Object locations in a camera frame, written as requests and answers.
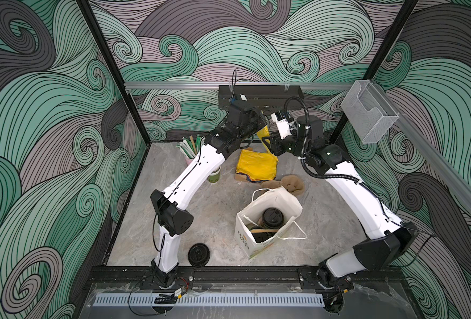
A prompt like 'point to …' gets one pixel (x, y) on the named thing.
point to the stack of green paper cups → (214, 176)
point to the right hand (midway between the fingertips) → (265, 136)
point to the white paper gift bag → (279, 198)
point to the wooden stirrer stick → (257, 230)
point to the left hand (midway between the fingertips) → (268, 111)
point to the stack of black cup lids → (199, 254)
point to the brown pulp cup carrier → (293, 183)
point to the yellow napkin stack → (257, 166)
